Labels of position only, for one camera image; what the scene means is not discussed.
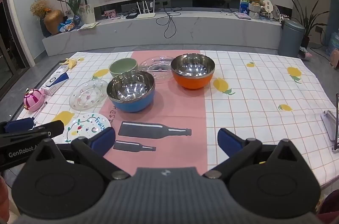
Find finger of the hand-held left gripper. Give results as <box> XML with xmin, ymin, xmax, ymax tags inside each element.
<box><xmin>0</xmin><ymin>119</ymin><xmax>36</xmax><ymax>134</ymax></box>
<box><xmin>32</xmin><ymin>120</ymin><xmax>65</xmax><ymax>139</ymax></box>

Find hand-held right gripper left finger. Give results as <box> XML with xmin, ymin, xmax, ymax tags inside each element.
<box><xmin>25</xmin><ymin>127</ymin><xmax>130</xmax><ymax>180</ymax></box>

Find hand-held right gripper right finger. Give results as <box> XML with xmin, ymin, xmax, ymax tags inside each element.
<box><xmin>203</xmin><ymin>128</ymin><xmax>309</xmax><ymax>180</ymax></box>

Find white painted ceramic plate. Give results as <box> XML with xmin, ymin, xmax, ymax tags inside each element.
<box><xmin>56</xmin><ymin>113</ymin><xmax>112</xmax><ymax>145</ymax></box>

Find blue steel bowl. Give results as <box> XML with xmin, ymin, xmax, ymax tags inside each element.
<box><xmin>106</xmin><ymin>71</ymin><xmax>155</xmax><ymax>112</ymax></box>

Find dotted clear glass plate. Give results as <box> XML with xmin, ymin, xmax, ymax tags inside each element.
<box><xmin>69</xmin><ymin>79</ymin><xmax>109</xmax><ymax>111</ymax></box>

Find orange steel bowl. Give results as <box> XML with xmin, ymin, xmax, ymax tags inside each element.
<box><xmin>171</xmin><ymin>54</ymin><xmax>215</xmax><ymax>89</ymax></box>

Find green ceramic bowl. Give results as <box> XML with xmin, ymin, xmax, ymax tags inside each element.
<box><xmin>109</xmin><ymin>58</ymin><xmax>139</xmax><ymax>77</ymax></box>

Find pen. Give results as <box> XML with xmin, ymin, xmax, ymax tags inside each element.
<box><xmin>32</xmin><ymin>101</ymin><xmax>48</xmax><ymax>121</ymax></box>

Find pink round toy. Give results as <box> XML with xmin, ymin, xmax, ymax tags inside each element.
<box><xmin>23</xmin><ymin>88</ymin><xmax>45</xmax><ymax>112</ymax></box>

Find blue and white box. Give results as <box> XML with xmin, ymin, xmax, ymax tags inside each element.
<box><xmin>40</xmin><ymin>65</ymin><xmax>70</xmax><ymax>96</ymax></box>

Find pink bottle print cloth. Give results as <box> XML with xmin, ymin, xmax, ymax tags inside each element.
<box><xmin>102</xmin><ymin>50</ymin><xmax>210</xmax><ymax>179</ymax></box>

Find banana peel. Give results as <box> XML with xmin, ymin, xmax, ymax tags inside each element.
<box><xmin>59</xmin><ymin>58</ymin><xmax>80</xmax><ymax>70</ymax></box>

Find dark vase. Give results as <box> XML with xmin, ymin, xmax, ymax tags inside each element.
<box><xmin>40</xmin><ymin>18</ymin><xmax>52</xmax><ymax>37</ymax></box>

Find grey phone stand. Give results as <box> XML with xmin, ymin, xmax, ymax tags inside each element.
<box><xmin>321</xmin><ymin>110</ymin><xmax>339</xmax><ymax>153</ymax></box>

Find blue snack packet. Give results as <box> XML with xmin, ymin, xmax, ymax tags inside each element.
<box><xmin>58</xmin><ymin>19</ymin><xmax>76</xmax><ymax>32</ymax></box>

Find golden vase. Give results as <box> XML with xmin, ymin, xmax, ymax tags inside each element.
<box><xmin>44</xmin><ymin>10</ymin><xmax>64</xmax><ymax>35</ymax></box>

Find white paper sheets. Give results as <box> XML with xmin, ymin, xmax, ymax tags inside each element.
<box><xmin>78</xmin><ymin>22</ymin><xmax>100</xmax><ymax>30</ymax></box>

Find green plant in blue vase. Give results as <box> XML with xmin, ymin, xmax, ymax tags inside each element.
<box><xmin>58</xmin><ymin>0</ymin><xmax>88</xmax><ymax>28</ymax></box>

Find pink fabric object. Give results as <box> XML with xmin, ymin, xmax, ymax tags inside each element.
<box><xmin>299</xmin><ymin>47</ymin><xmax>313</xmax><ymax>60</ymax></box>

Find grey trash can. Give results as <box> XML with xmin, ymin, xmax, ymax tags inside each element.
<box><xmin>278</xmin><ymin>19</ymin><xmax>306</xmax><ymax>58</ymax></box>

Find dried flower bouquet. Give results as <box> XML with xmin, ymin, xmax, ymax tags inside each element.
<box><xmin>30</xmin><ymin>0</ymin><xmax>52</xmax><ymax>19</ymax></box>

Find white printed vase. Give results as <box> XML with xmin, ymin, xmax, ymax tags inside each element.
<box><xmin>79</xmin><ymin>4</ymin><xmax>96</xmax><ymax>24</ymax></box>

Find potted long-leaf plant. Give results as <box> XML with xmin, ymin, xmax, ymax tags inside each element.
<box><xmin>289</xmin><ymin>0</ymin><xmax>329</xmax><ymax>48</ymax></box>

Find white router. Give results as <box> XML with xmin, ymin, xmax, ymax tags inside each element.
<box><xmin>136</xmin><ymin>1</ymin><xmax>156</xmax><ymax>19</ymax></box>

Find colourful picture board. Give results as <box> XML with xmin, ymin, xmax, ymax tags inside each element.
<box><xmin>240</xmin><ymin>0</ymin><xmax>272</xmax><ymax>15</ymax></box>

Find white round hand fan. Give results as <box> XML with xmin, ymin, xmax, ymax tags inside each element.
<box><xmin>262</xmin><ymin>0</ymin><xmax>274</xmax><ymax>18</ymax></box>

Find black cable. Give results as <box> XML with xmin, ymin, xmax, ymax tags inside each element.
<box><xmin>156</xmin><ymin>5</ymin><xmax>183</xmax><ymax>39</ymax></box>

